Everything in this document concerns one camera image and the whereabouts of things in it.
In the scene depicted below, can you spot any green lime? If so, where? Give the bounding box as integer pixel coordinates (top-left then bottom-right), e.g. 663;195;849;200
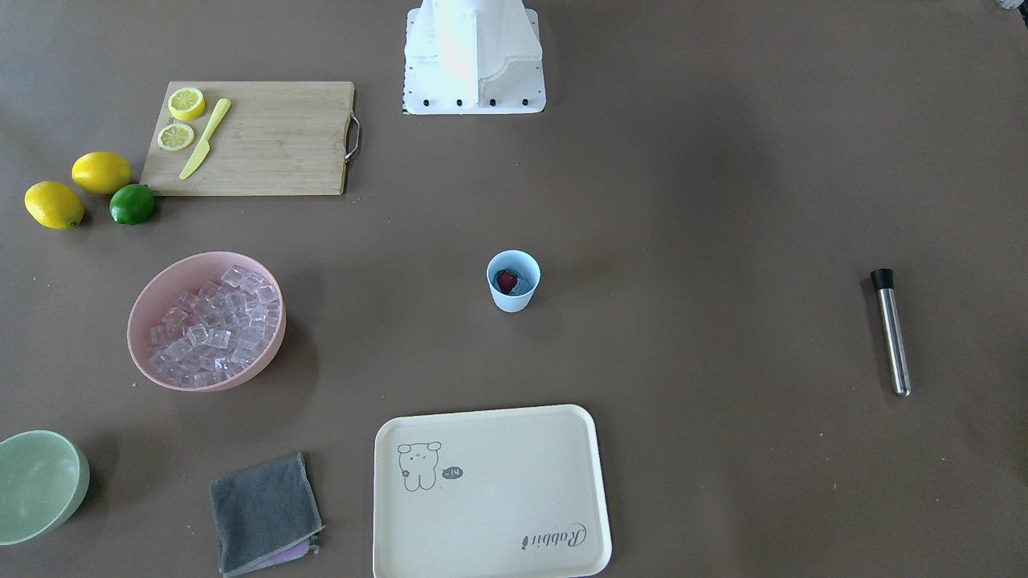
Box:
108;184;157;226

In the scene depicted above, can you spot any lemon slice lower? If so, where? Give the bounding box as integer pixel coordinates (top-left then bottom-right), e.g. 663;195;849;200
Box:
157;122;195;153

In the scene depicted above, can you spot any whole yellow lemon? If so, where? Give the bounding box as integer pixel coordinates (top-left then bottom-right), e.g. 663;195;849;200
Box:
72;151;133;195
23;181;85;230

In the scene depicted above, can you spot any lemon slice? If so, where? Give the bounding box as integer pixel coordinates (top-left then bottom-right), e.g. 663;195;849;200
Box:
166;87;206;121
157;122;195;153

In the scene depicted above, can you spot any mint green bowl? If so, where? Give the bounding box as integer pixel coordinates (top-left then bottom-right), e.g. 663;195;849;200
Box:
1;430;91;546

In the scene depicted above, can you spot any grey folded cloth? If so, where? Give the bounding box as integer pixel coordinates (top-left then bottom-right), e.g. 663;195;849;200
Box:
209;451;324;577

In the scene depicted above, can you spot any lemon slice upper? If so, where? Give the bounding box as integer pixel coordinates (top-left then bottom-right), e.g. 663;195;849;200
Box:
166;87;206;121

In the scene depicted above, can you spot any steel muddler black tip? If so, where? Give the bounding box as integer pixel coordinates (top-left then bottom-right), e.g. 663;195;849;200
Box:
869;268;913;397

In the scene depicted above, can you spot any red strawberry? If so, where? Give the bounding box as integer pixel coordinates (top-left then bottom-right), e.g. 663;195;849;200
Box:
495;270;520;295

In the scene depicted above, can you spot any cream rabbit tray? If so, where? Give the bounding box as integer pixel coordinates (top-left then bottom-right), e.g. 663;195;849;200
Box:
372;404;613;577

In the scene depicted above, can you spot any wooden cutting board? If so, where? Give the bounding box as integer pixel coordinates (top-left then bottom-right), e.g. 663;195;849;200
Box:
139;80;360;197

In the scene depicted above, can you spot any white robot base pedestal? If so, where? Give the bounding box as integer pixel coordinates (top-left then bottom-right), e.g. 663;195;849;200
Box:
402;1;547;115

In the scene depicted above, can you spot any yellow plastic knife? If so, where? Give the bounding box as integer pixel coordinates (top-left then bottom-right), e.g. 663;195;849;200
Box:
177;98;232;180

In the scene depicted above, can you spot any pink bowl of ice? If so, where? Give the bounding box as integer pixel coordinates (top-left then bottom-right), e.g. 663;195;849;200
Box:
126;251;287;392

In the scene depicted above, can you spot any light blue cup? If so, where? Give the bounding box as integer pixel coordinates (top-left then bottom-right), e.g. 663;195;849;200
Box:
486;250;542;312

